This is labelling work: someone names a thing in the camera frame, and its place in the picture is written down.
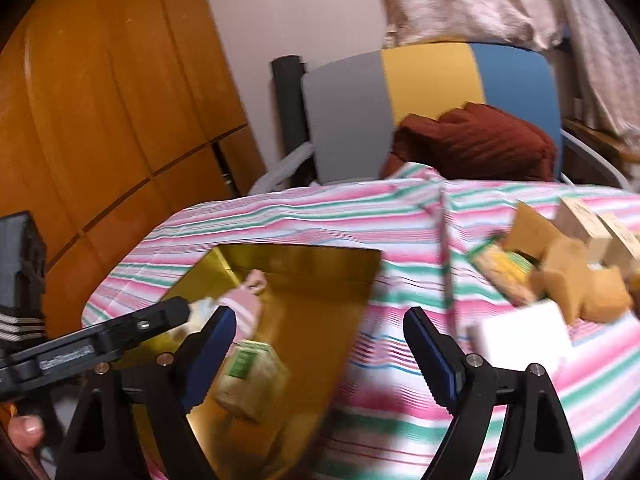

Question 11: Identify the white foam block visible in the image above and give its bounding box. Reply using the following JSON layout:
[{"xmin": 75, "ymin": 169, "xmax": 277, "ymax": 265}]
[{"xmin": 468, "ymin": 299, "xmax": 573, "ymax": 375}]

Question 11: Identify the dark red quilted cushion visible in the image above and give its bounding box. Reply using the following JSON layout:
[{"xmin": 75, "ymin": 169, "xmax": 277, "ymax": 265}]
[{"xmin": 381, "ymin": 102, "xmax": 558, "ymax": 182}]

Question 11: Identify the striped pink green tablecloth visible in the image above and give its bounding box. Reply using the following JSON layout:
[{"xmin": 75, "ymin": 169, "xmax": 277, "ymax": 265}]
[{"xmin": 81, "ymin": 164, "xmax": 639, "ymax": 479}]

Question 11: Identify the left hand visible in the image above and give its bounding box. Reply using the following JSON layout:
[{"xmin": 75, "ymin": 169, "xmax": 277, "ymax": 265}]
[{"xmin": 8, "ymin": 415, "xmax": 44, "ymax": 455}]

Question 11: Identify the grey yellow blue chair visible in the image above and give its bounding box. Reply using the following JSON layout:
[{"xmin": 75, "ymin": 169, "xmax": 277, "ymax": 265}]
[{"xmin": 250, "ymin": 42, "xmax": 631, "ymax": 194}]

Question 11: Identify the cream box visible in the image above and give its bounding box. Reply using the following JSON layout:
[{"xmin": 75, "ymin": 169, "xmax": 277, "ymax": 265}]
[
  {"xmin": 553, "ymin": 197, "xmax": 612, "ymax": 263},
  {"xmin": 599, "ymin": 214, "xmax": 640, "ymax": 276}
]

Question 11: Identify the pink striped sock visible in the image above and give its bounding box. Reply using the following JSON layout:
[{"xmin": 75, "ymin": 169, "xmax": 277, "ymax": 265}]
[{"xmin": 218, "ymin": 270, "xmax": 267, "ymax": 344}]

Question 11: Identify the cream box right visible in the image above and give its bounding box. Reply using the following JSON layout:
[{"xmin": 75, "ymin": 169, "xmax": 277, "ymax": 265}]
[{"xmin": 599, "ymin": 214, "xmax": 640, "ymax": 276}]

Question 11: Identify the gold storage box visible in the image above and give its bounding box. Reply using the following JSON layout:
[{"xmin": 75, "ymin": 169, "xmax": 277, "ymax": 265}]
[{"xmin": 163, "ymin": 244, "xmax": 382, "ymax": 479}]

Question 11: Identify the small green label packet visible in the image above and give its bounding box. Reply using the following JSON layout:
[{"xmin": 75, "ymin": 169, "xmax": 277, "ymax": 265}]
[{"xmin": 214, "ymin": 340, "xmax": 290, "ymax": 424}]

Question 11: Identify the yellow sponge back left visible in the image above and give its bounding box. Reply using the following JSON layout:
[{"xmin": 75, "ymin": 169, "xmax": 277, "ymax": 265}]
[{"xmin": 502, "ymin": 202, "xmax": 563, "ymax": 260}]

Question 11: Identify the cream box left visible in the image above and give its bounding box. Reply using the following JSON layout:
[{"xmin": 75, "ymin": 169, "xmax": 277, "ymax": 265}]
[{"xmin": 553, "ymin": 197, "xmax": 612, "ymax": 263}]

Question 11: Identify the green cracker packet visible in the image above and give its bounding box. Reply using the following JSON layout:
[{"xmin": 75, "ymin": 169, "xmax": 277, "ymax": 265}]
[{"xmin": 466, "ymin": 236, "xmax": 544, "ymax": 307}]

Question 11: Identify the pink patterned curtain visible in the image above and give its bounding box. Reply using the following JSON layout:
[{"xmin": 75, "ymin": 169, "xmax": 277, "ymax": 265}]
[{"xmin": 384, "ymin": 0, "xmax": 639, "ymax": 142}]

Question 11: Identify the cream sock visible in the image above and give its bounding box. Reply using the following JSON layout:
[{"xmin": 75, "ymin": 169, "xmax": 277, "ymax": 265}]
[{"xmin": 188, "ymin": 297, "xmax": 218, "ymax": 332}]

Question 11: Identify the large yellow sponge wedge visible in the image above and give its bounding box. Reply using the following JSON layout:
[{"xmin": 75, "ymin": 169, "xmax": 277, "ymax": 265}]
[{"xmin": 529, "ymin": 236, "xmax": 591, "ymax": 325}]

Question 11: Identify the wooden side desk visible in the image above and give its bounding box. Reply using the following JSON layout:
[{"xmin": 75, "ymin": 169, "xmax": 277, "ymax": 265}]
[{"xmin": 562, "ymin": 118, "xmax": 639, "ymax": 183}]

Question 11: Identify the wooden wardrobe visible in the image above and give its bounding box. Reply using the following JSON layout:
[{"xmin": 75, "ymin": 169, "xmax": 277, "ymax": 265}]
[{"xmin": 1, "ymin": 0, "xmax": 265, "ymax": 330}]

